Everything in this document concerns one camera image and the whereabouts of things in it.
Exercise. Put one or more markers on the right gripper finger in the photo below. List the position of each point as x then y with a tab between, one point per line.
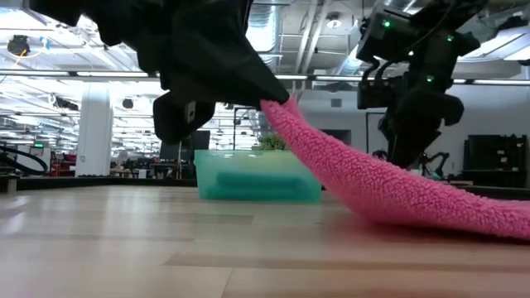
410	147

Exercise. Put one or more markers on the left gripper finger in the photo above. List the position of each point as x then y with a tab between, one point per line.
232	74

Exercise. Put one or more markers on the pink microfiber towel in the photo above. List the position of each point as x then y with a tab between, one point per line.
393	190

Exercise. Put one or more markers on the blue microfiber towel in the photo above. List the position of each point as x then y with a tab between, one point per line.
258	181

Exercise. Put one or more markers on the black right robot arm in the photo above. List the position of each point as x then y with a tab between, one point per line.
439	54

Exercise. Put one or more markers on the black background monitor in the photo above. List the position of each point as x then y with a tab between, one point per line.
200	140

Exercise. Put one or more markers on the small green artificial plant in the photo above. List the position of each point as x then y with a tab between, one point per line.
271	142

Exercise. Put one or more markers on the black storage cabinet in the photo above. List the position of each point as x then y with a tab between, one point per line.
494	159

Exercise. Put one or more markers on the teal translucent plastic bin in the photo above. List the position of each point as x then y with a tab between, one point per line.
207	169

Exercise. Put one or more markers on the black beam with light strips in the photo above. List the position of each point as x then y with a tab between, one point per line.
83	73

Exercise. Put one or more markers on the white building column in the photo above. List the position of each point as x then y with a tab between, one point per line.
95	128

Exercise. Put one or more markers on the red tool cart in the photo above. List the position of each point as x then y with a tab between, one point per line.
66	163

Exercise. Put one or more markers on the black ceiling-mounted device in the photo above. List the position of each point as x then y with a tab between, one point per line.
18	45

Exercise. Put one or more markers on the black background rig frame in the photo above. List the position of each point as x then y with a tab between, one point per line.
367	132
234	124

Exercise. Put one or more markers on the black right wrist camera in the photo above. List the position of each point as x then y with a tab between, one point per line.
374	94

